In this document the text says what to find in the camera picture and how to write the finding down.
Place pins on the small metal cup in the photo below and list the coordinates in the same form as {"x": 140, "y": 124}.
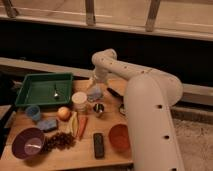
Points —
{"x": 99, "y": 109}

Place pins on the orange bowl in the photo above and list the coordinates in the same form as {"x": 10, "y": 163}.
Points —
{"x": 118, "y": 137}

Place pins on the black remote control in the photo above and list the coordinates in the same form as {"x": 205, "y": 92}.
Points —
{"x": 99, "y": 151}

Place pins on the dark grape bunch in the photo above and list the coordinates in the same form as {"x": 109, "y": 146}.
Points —
{"x": 60, "y": 140}

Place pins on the black handled scoop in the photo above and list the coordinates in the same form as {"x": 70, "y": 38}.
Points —
{"x": 118, "y": 96}

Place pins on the blue grey towel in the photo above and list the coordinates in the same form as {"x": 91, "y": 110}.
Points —
{"x": 94, "y": 93}

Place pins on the purple bowl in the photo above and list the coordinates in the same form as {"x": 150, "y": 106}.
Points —
{"x": 28, "y": 143}

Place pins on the red yellow apple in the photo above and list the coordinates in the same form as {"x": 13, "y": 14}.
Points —
{"x": 63, "y": 113}

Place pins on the yellow banana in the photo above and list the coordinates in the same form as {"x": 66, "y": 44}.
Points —
{"x": 72, "y": 125}

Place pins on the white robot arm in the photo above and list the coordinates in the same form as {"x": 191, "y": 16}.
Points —
{"x": 149, "y": 94}

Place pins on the orange carrot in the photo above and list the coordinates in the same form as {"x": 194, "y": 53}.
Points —
{"x": 82, "y": 125}

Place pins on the small blue cup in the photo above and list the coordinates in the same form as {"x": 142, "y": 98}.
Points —
{"x": 33, "y": 112}

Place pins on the white paper cup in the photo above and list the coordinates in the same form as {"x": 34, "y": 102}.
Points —
{"x": 79, "y": 100}

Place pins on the green plastic tray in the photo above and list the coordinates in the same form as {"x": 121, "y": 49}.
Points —
{"x": 38, "y": 89}

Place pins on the metal spoon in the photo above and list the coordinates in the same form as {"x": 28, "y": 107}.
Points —
{"x": 56, "y": 95}

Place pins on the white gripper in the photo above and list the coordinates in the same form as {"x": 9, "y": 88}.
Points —
{"x": 94, "y": 79}

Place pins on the blue sponge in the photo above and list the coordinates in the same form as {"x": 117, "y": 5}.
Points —
{"x": 47, "y": 125}

